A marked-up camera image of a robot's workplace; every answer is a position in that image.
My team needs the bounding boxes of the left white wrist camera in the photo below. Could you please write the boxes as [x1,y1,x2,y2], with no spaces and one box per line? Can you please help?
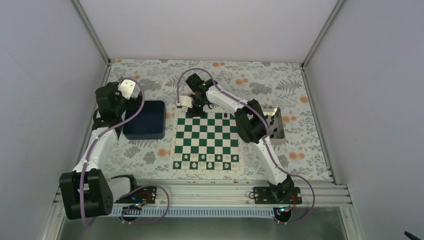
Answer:
[118,79,136,100]

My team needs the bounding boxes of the green white chessboard mat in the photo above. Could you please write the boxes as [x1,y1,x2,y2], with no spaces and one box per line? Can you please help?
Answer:
[169,109,244,175]

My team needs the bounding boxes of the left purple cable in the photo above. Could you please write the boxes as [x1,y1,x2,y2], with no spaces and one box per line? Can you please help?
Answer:
[79,76,170,228]

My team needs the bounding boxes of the purple cable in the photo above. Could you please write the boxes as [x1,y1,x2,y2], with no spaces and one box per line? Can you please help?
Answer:
[79,76,170,228]
[176,68,316,225]

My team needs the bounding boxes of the dark blue plastic bin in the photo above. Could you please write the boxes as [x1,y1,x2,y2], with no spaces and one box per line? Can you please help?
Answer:
[122,100,167,140]

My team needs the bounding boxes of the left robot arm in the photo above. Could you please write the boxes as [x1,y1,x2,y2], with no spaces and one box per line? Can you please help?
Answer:
[59,77,145,224]

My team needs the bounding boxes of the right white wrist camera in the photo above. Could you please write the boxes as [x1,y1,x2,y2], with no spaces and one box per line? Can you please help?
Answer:
[175,95,193,108]

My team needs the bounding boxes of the floral patterned table mat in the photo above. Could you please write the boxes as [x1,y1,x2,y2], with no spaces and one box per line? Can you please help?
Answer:
[103,59,330,181]

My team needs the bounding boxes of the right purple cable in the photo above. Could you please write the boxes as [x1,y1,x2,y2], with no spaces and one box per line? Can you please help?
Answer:
[176,68,316,225]

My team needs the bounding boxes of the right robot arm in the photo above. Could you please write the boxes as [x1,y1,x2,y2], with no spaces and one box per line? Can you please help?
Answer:
[182,73,294,204]

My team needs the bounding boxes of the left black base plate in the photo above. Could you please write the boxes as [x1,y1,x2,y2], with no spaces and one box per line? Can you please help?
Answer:
[114,186,157,205]

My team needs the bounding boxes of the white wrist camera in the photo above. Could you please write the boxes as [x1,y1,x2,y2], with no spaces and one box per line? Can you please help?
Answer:
[175,95,193,108]
[118,79,136,100]

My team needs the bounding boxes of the aluminium rail frame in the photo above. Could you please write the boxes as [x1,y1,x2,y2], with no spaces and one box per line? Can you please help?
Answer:
[52,180,353,208]

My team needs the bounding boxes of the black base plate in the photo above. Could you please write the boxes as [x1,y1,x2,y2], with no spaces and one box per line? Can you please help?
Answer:
[114,186,157,205]
[248,186,303,205]

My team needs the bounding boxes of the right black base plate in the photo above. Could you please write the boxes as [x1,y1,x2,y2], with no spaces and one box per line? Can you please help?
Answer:
[248,186,303,205]

